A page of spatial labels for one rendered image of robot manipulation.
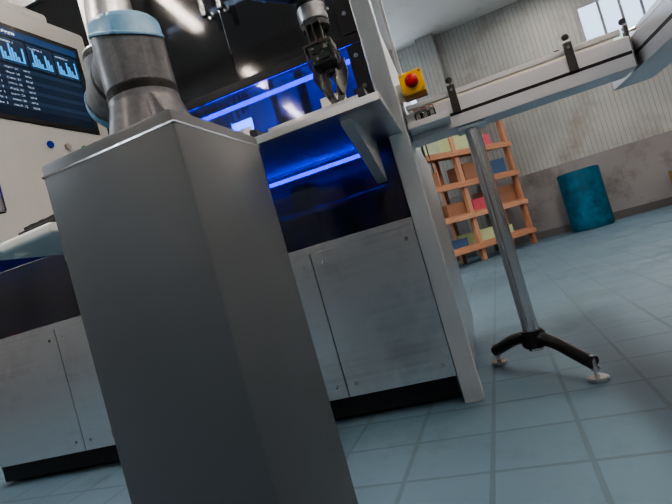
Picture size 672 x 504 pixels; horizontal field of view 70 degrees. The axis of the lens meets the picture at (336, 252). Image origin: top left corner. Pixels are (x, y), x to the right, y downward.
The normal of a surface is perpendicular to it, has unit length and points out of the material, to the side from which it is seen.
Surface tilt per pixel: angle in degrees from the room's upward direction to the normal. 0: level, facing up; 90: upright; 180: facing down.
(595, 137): 90
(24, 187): 90
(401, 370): 90
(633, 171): 90
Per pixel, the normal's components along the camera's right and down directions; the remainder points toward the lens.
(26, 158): 0.88, -0.26
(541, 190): -0.32, 0.07
